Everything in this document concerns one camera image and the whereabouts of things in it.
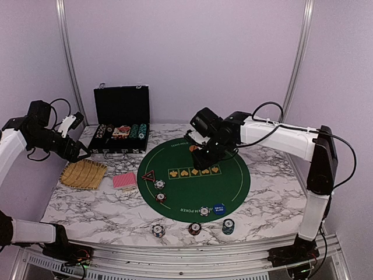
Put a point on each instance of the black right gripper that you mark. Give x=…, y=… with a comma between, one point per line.
x=203, y=164

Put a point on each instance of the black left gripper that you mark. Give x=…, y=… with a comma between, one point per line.
x=71, y=156

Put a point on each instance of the blue small blind button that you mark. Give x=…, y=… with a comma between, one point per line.
x=219, y=209

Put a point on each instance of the black red all-in triangle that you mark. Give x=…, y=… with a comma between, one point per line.
x=149, y=176

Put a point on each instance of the red black chip stack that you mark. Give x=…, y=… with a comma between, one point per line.
x=194, y=228

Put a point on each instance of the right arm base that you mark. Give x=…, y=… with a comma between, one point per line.
x=301, y=250

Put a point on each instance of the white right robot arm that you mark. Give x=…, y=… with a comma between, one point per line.
x=314, y=146

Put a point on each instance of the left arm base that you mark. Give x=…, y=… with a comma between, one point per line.
x=71, y=253

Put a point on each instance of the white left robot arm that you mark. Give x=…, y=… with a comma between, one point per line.
x=25, y=133

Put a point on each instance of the woven bamboo tray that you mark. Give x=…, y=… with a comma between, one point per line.
x=84, y=175

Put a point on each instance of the blue chips in case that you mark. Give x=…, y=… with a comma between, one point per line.
x=100, y=131

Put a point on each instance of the orange dealer button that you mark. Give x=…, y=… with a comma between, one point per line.
x=192, y=148

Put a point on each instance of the brown chips in case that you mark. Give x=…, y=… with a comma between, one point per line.
x=110, y=128

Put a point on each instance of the card deck in case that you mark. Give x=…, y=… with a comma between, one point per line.
x=117, y=134

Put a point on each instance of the red-backed card deck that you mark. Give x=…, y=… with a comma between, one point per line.
x=126, y=181

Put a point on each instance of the black poker chip case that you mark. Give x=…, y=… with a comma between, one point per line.
x=123, y=105

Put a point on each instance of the green chips row in case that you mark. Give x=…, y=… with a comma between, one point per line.
x=134, y=131

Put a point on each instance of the blue gold card box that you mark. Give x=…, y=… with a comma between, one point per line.
x=129, y=190

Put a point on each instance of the teal chips row in case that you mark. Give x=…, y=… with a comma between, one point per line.
x=142, y=131

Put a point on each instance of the round green poker mat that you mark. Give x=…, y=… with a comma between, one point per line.
x=188, y=189

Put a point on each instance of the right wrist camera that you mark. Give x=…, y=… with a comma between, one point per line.
x=206, y=122

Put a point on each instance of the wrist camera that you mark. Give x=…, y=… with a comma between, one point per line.
x=206, y=122
x=70, y=123

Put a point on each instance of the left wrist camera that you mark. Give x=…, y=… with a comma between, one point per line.
x=70, y=123

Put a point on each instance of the aluminium front rail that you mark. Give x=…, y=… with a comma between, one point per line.
x=247, y=260

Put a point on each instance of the left aluminium frame post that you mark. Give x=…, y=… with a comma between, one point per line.
x=63, y=28

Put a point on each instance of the aluminium frame post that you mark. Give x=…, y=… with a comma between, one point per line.
x=63, y=28
x=299, y=55

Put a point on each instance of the right aluminium frame post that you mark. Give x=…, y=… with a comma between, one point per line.
x=299, y=55

